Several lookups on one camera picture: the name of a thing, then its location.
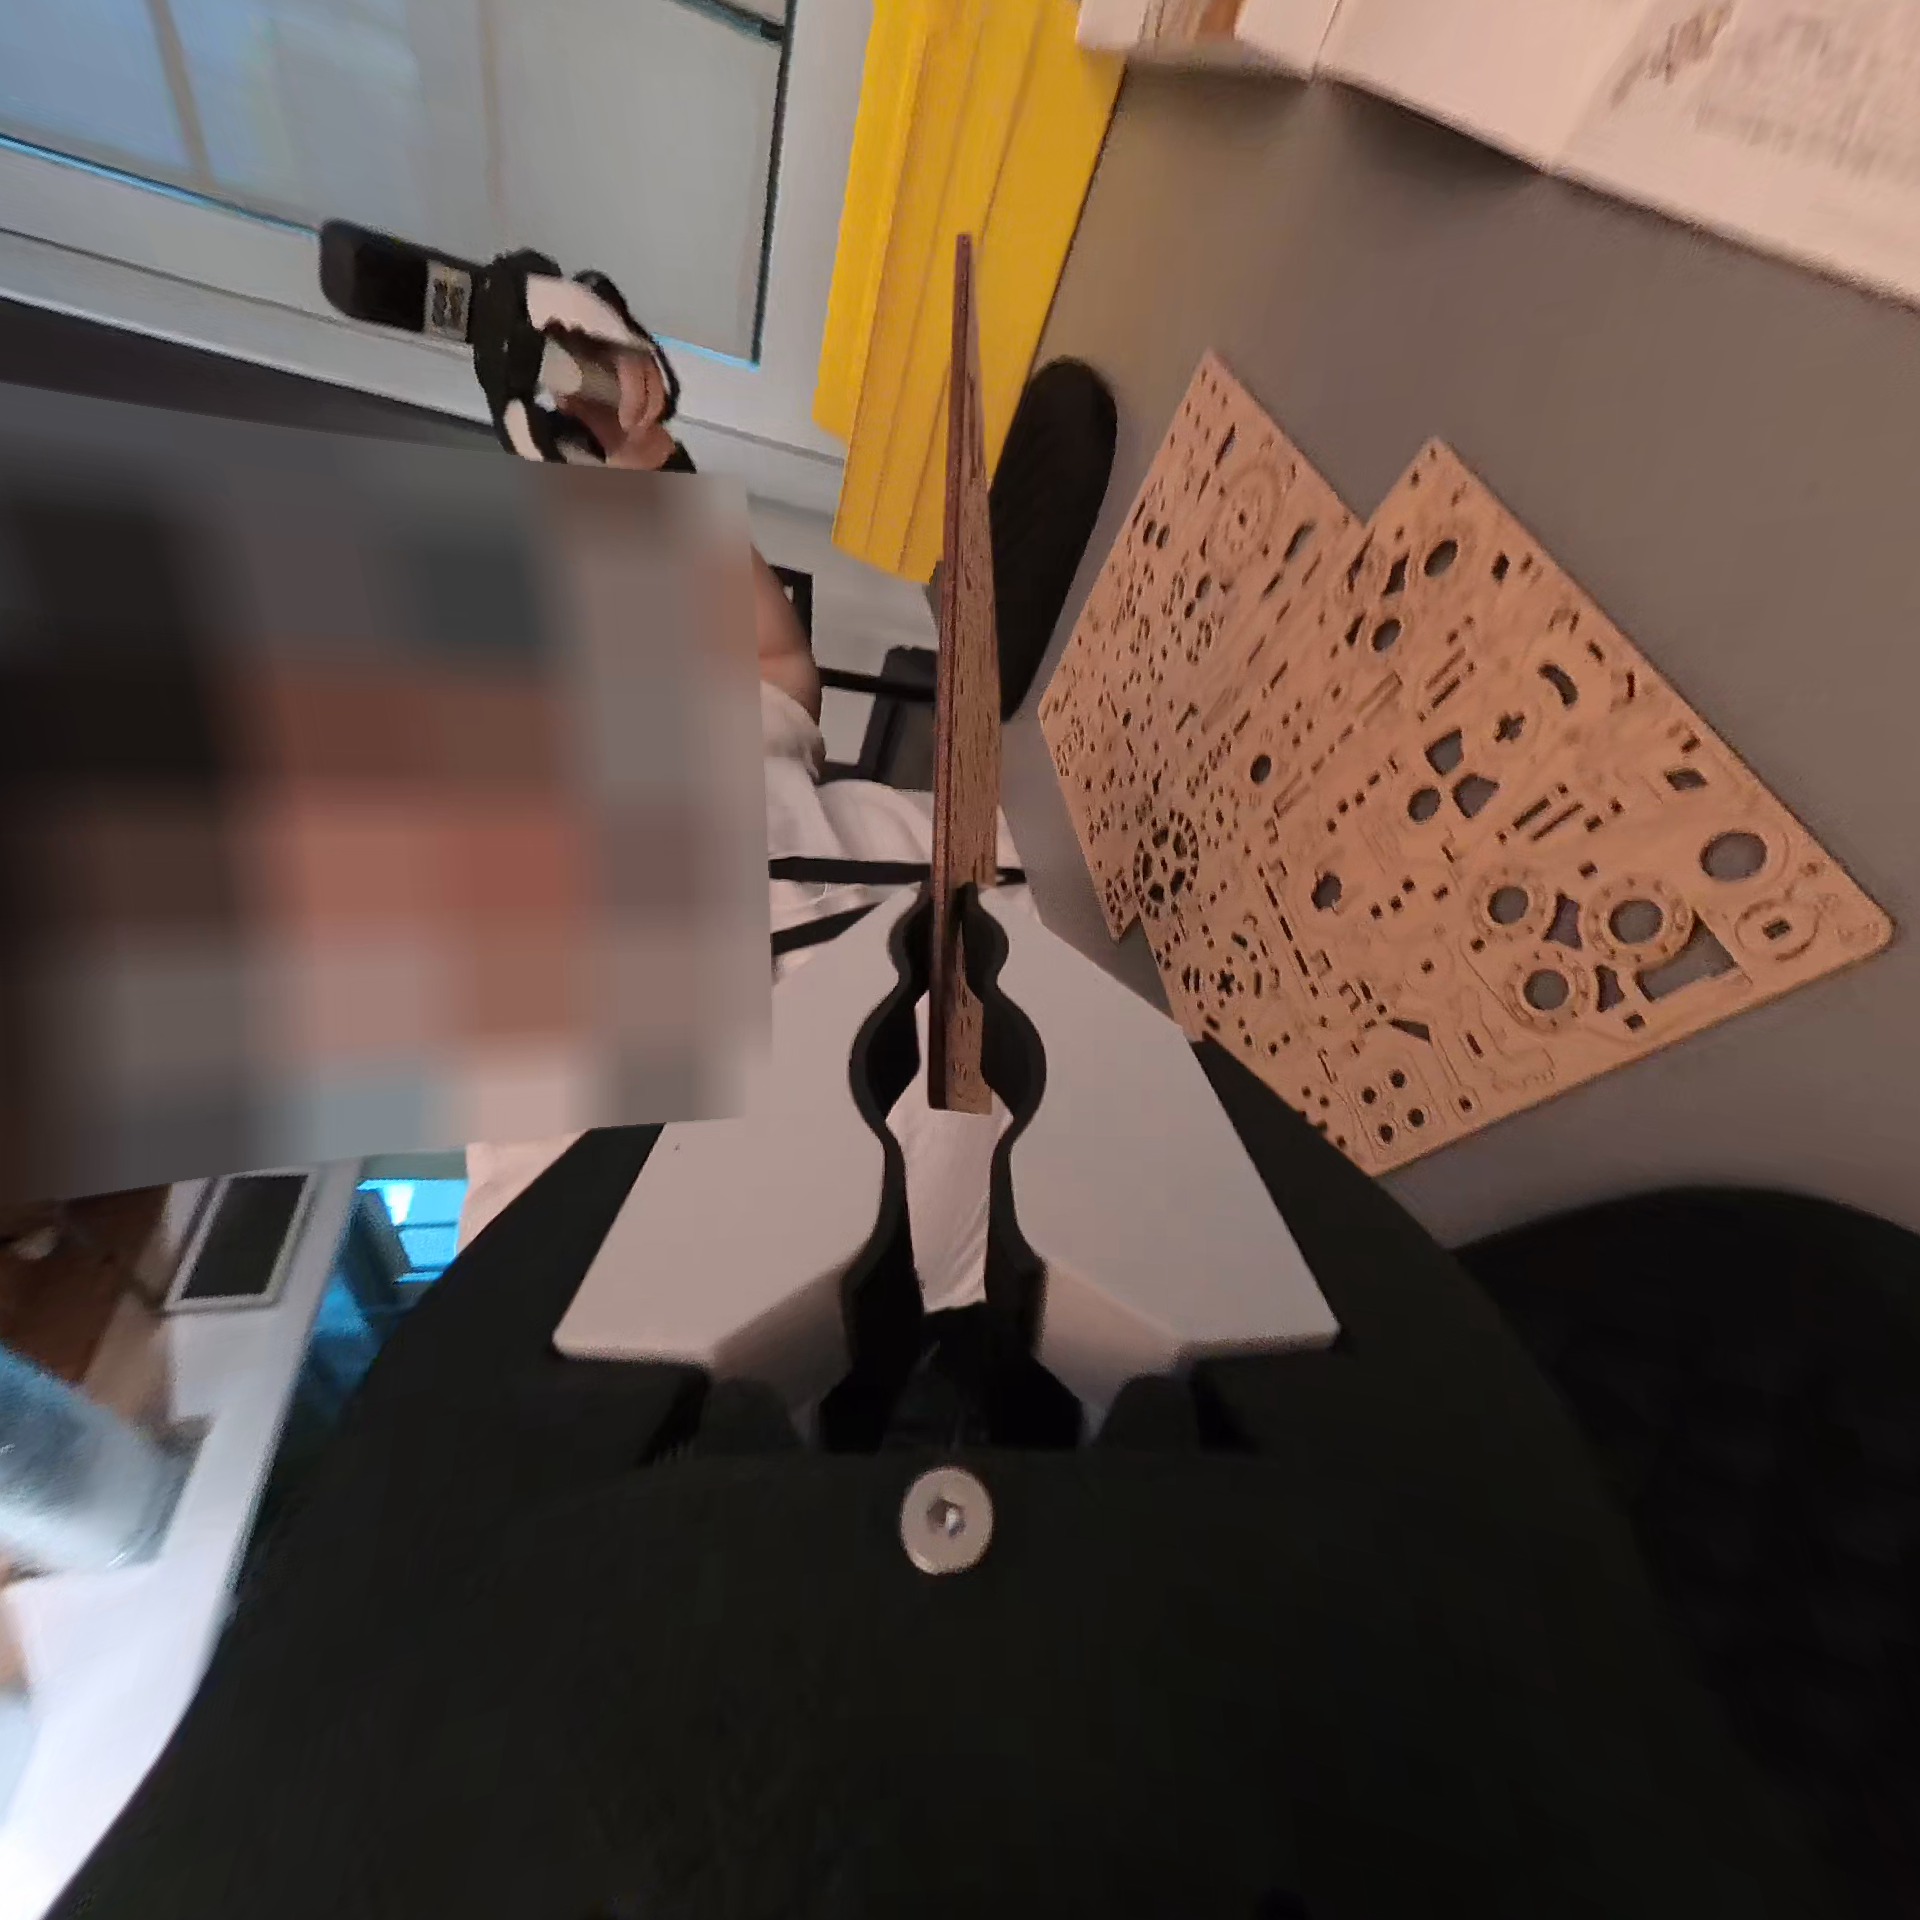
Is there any large paned window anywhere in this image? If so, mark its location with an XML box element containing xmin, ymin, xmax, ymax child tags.
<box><xmin>0</xmin><ymin>0</ymin><xmax>797</xmax><ymax>366</ymax></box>

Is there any yellow plastic bin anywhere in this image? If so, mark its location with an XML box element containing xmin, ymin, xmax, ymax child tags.
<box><xmin>815</xmin><ymin>0</ymin><xmax>1129</xmax><ymax>586</ymax></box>

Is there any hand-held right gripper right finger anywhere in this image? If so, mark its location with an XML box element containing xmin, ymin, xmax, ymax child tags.
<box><xmin>961</xmin><ymin>885</ymin><xmax>1341</xmax><ymax>1445</ymax></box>

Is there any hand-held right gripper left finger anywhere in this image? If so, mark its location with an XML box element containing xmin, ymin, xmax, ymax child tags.
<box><xmin>556</xmin><ymin>885</ymin><xmax>946</xmax><ymax>1450</ymax></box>

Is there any grey tablet device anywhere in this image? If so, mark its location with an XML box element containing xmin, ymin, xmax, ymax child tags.
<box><xmin>163</xmin><ymin>1170</ymin><xmax>320</xmax><ymax>1316</ymax></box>

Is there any black shoulder strap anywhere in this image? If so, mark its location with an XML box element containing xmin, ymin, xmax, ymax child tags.
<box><xmin>769</xmin><ymin>853</ymin><xmax>1033</xmax><ymax>962</ymax></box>

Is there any black mesh pad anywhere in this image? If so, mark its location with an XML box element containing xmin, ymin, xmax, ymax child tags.
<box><xmin>989</xmin><ymin>356</ymin><xmax>1120</xmax><ymax>724</ymax></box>

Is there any laser-cut wooden part sheet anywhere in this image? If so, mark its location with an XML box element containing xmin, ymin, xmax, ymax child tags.
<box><xmin>927</xmin><ymin>236</ymin><xmax>1001</xmax><ymax>1116</ymax></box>
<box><xmin>1153</xmin><ymin>438</ymin><xmax>1897</xmax><ymax>1179</ymax></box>
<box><xmin>1035</xmin><ymin>352</ymin><xmax>1373</xmax><ymax>943</ymax></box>

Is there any person's left hand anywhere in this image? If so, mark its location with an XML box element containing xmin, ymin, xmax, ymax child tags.
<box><xmin>545</xmin><ymin>336</ymin><xmax>682</xmax><ymax>470</ymax></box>

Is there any white instruction booklet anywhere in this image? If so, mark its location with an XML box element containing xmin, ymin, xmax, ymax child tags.
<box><xmin>1313</xmin><ymin>0</ymin><xmax>1920</xmax><ymax>314</ymax></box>

